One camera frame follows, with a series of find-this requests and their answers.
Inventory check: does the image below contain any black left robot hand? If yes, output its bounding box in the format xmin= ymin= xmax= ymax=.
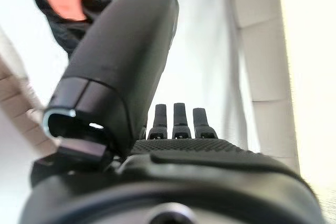
xmin=18 ymin=0 xmax=324 ymax=224

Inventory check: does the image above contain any black garment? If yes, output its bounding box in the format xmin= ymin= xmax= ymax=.
xmin=28 ymin=0 xmax=114 ymax=61

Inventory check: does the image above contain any beige upholstered bed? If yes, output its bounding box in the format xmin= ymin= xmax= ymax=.
xmin=0 ymin=0 xmax=301 ymax=174

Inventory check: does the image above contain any grey striped rug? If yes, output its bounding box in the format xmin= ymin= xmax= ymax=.
xmin=313 ymin=184 xmax=336 ymax=224

